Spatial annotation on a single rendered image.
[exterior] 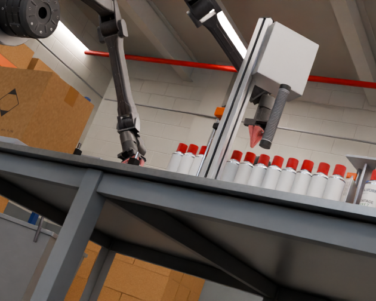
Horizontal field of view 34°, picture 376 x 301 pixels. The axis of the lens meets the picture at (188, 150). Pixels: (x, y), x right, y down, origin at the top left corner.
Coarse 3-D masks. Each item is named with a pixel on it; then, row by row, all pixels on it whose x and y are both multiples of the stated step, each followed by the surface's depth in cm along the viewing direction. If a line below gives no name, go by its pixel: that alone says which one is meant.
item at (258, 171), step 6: (264, 156) 198; (258, 162) 198; (264, 162) 197; (252, 168) 198; (258, 168) 196; (264, 168) 196; (252, 174) 196; (258, 174) 195; (252, 180) 195; (258, 180) 195; (258, 186) 194
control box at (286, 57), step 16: (272, 32) 197; (288, 32) 199; (272, 48) 196; (288, 48) 198; (304, 48) 200; (256, 64) 196; (272, 64) 195; (288, 64) 197; (304, 64) 199; (256, 80) 198; (272, 80) 194; (288, 80) 196; (304, 80) 198; (288, 96) 201
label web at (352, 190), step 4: (344, 180) 186; (348, 180) 184; (352, 180) 184; (348, 184) 184; (352, 184) 184; (344, 188) 184; (352, 188) 186; (356, 188) 191; (344, 192) 183; (348, 192) 182; (352, 192) 187; (344, 196) 182; (348, 196) 183; (352, 196) 188; (340, 200) 183; (348, 200) 184; (352, 200) 189
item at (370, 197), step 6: (372, 174) 176; (372, 180) 175; (366, 186) 174; (372, 186) 173; (366, 192) 173; (372, 192) 172; (366, 198) 172; (372, 198) 172; (360, 204) 173; (366, 204) 171; (372, 204) 171
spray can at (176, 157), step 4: (180, 144) 220; (184, 144) 219; (180, 148) 219; (184, 148) 219; (176, 152) 218; (180, 152) 218; (184, 152) 219; (172, 156) 218; (176, 156) 217; (180, 156) 217; (172, 160) 217; (176, 160) 217; (180, 160) 217; (168, 164) 218; (172, 164) 216; (176, 164) 216; (168, 168) 216; (172, 168) 216; (176, 168) 216
